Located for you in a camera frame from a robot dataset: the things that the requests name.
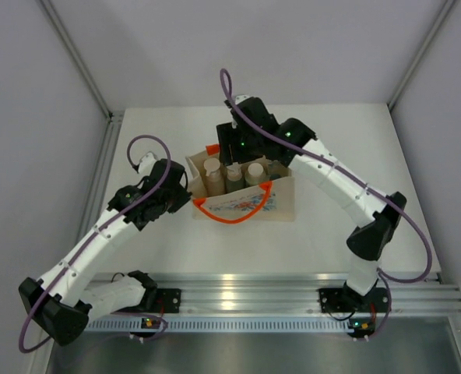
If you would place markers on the right frame post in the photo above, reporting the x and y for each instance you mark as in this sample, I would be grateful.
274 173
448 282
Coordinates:
424 46

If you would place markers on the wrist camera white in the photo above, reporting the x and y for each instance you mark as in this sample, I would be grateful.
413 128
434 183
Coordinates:
236 100
146 163

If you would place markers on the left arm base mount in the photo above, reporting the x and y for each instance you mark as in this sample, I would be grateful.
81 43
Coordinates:
167 301

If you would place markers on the slotted cable duct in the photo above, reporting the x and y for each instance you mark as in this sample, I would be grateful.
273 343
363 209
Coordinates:
181 324

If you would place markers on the grey-green pump bottle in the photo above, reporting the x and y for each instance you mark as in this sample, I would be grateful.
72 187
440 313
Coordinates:
235 180

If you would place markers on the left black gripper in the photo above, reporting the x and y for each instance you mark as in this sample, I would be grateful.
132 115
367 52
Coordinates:
183 196

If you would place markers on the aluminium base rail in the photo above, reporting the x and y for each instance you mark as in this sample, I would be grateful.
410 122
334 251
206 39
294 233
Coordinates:
295 294

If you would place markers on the frame post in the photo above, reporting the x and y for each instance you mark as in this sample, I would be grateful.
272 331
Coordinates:
424 46
57 25

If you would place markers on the left frame post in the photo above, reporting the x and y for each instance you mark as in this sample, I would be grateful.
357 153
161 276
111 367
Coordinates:
57 25

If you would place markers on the beige pump bottle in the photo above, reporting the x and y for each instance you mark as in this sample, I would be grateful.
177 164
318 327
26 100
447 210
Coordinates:
214 180

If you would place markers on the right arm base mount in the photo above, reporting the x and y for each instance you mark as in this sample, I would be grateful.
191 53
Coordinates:
331 300

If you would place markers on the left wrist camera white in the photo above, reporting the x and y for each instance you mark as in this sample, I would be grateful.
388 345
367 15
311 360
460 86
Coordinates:
146 163

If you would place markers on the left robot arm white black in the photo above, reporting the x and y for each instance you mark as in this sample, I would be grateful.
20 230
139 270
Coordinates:
61 301

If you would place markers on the canvas bag with orange handles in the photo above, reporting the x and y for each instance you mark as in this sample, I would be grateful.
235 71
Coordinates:
271 201

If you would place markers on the light green round-cap bottle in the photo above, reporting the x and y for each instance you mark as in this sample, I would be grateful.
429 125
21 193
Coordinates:
255 174

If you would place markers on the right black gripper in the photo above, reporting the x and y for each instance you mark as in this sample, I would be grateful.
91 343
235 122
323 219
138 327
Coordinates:
226 135

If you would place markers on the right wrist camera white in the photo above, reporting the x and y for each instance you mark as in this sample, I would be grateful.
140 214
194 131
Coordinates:
236 100

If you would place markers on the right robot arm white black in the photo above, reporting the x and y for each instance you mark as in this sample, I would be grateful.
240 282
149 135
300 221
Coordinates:
375 219

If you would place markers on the small dark-cap jar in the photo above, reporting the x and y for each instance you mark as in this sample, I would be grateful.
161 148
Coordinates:
276 170

